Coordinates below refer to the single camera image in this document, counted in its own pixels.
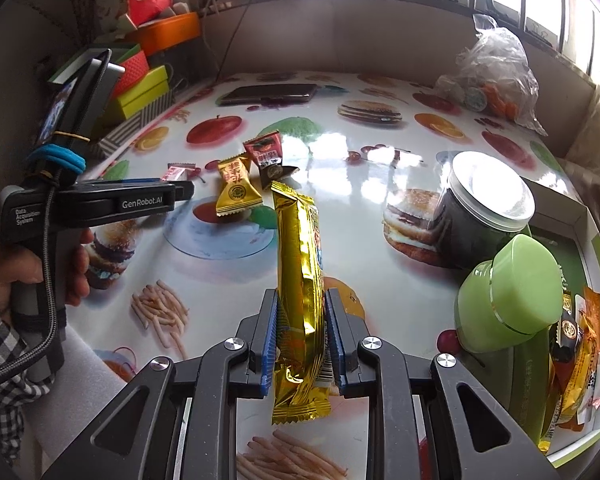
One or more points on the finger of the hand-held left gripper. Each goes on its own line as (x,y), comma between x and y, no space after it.
(185,190)

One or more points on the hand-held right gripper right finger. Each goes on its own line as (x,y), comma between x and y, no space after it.
(336,345)

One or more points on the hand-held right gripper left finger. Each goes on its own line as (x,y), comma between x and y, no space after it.
(270,340)

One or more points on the small pink candy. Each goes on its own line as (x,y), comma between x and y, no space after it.
(180,172)

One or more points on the gold candy packet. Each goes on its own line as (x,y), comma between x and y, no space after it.
(237,190)

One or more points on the gold foil snack bar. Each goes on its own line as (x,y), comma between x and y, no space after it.
(545,445)
(295,260)

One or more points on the red candy packet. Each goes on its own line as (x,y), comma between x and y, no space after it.
(265,150)

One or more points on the dark candy packet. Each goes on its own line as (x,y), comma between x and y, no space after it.
(280,176)

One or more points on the dark packet gold emblem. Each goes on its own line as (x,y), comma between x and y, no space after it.
(566,335)

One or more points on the orange snack packet white end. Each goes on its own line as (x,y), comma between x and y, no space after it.
(592,315)
(575,390)

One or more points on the green cardboard box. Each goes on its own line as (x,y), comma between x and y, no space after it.
(580,220)

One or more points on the person's left forearm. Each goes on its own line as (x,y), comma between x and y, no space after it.
(10,355)

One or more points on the person's left hand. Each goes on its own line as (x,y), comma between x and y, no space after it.
(77,265)

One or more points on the yellow rubber band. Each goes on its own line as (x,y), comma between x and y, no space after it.
(75,136)

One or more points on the black white striped box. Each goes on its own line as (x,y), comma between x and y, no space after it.
(135,130)

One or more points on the yellow green box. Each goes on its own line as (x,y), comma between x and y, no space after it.
(145,92)

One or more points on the dark smartphone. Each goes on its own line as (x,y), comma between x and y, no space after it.
(267,94)

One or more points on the red patterned box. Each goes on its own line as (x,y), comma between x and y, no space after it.
(135,72)

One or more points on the food print tablecloth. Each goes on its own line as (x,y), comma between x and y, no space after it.
(330,185)

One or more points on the dark green flat box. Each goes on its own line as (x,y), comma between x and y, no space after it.
(125,50)

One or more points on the orange box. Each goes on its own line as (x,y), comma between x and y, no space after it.
(170,32)

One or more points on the white foam sheet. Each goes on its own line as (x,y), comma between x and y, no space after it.
(85,385)

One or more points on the light green plastic container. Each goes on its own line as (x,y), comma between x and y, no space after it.
(510,295)

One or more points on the dark jar with white lid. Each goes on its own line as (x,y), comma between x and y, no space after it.
(485,200)

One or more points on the small round lidded cup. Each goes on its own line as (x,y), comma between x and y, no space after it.
(474,98)

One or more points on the orange pieces in clear wrap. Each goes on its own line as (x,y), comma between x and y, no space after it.
(502,100)

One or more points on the clear plastic bag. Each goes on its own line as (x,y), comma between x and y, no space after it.
(495,55)

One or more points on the beige patterned curtain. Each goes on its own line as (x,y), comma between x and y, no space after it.
(597,130)

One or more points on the black hook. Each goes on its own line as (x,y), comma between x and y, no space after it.
(490,0)

